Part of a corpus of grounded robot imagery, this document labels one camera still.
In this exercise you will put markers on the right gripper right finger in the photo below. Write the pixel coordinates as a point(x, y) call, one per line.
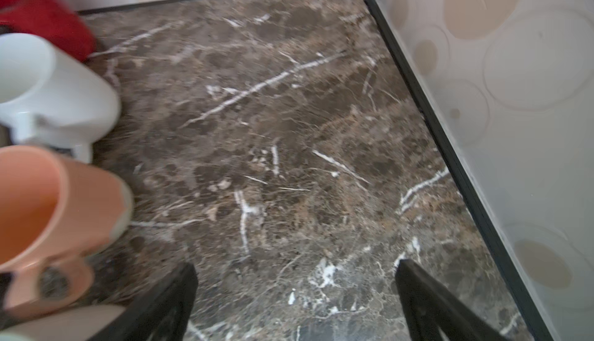
point(432, 312)

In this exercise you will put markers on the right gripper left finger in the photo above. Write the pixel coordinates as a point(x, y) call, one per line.
point(162, 313)

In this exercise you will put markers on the beige mug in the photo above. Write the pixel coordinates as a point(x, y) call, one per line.
point(55, 211)

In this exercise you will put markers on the white ribbed mug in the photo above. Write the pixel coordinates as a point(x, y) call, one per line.
point(50, 99)

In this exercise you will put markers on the red mug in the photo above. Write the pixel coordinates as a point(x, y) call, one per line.
point(52, 20)

